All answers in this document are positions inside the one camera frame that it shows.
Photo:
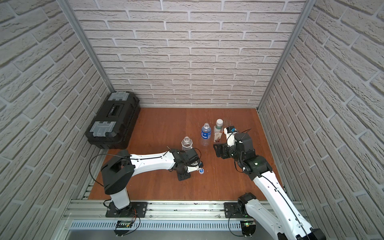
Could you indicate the corner aluminium profile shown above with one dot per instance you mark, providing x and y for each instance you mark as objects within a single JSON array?
[
  {"x": 307, "y": 8},
  {"x": 78, "y": 29}
]

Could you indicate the black plastic toolbox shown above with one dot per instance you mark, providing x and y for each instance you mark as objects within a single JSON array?
[{"x": 114, "y": 123}]

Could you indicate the black mounting plate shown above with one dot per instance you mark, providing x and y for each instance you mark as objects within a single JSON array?
[
  {"x": 238, "y": 209},
  {"x": 133, "y": 209}
]

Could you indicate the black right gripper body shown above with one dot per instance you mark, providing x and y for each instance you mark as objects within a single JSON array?
[{"x": 233, "y": 154}]

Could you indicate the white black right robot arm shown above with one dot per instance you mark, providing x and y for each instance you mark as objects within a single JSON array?
[{"x": 285, "y": 222}]

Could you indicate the right corner aluminium profile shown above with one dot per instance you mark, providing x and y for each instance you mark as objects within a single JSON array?
[{"x": 307, "y": 8}]

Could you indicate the left controller circuit board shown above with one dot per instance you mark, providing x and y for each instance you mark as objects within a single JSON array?
[{"x": 122, "y": 228}]

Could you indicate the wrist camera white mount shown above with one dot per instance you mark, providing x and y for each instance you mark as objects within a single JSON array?
[
  {"x": 230, "y": 133},
  {"x": 195, "y": 167}
]

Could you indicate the left corner aluminium profile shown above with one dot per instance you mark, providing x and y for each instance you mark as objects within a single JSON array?
[{"x": 78, "y": 29}]

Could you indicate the clear labelled bottle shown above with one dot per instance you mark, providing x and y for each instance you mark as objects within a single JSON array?
[{"x": 187, "y": 143}]

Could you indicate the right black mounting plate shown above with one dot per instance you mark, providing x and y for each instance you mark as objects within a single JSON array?
[{"x": 238, "y": 209}]

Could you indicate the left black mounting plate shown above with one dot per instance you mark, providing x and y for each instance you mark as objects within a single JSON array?
[{"x": 133, "y": 209}]

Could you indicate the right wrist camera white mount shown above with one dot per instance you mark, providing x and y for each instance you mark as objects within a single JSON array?
[{"x": 230, "y": 133}]

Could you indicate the controller circuit board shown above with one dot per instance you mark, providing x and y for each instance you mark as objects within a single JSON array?
[
  {"x": 122, "y": 228},
  {"x": 248, "y": 228}
]

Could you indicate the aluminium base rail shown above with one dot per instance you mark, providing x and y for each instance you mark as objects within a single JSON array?
[{"x": 160, "y": 216}]

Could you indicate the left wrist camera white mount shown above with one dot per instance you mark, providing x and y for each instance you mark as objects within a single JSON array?
[{"x": 195, "y": 167}]

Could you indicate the clear bottle blue label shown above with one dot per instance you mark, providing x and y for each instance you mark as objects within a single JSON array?
[{"x": 205, "y": 134}]

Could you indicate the right controller circuit board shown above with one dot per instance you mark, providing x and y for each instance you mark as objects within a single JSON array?
[{"x": 248, "y": 228}]

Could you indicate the grey white bottle cap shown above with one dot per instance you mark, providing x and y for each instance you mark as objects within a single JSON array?
[{"x": 219, "y": 122}]

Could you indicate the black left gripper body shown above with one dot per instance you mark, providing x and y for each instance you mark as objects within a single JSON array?
[{"x": 183, "y": 174}]

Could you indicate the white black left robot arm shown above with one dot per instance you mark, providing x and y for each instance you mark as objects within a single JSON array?
[{"x": 117, "y": 172}]

